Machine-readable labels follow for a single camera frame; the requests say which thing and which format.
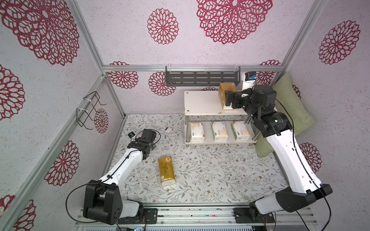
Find black wire wall rack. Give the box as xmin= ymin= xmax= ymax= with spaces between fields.
xmin=76 ymin=91 xmax=106 ymax=130

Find white tissue pack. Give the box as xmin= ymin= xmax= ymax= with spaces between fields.
xmin=231 ymin=121 xmax=250 ymax=141
xmin=212 ymin=121 xmax=228 ymax=141
xmin=190 ymin=122 xmax=205 ymax=142

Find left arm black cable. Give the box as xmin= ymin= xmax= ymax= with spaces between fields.
xmin=65 ymin=128 xmax=162 ymax=231

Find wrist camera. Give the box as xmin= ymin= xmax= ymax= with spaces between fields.
xmin=128 ymin=132 xmax=136 ymax=139
xmin=242 ymin=71 xmax=257 ymax=90

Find green pillow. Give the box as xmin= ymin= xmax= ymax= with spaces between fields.
xmin=255 ymin=72 xmax=316 ymax=158

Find white two-tier shelf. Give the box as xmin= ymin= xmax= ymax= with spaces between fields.
xmin=184 ymin=91 xmax=261 ymax=145

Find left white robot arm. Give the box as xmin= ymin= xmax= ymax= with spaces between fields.
xmin=83 ymin=129 xmax=159 ymax=225

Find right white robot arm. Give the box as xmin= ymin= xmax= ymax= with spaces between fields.
xmin=225 ymin=85 xmax=332 ymax=219

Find metal base rail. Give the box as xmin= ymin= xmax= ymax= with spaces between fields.
xmin=72 ymin=204 xmax=320 ymax=231

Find grey wall-mounted rack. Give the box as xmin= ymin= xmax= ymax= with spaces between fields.
xmin=165 ymin=66 xmax=241 ymax=87

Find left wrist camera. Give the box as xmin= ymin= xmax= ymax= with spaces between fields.
xmin=128 ymin=132 xmax=136 ymax=139

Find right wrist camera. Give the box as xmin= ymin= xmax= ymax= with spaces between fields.
xmin=242 ymin=71 xmax=257 ymax=90

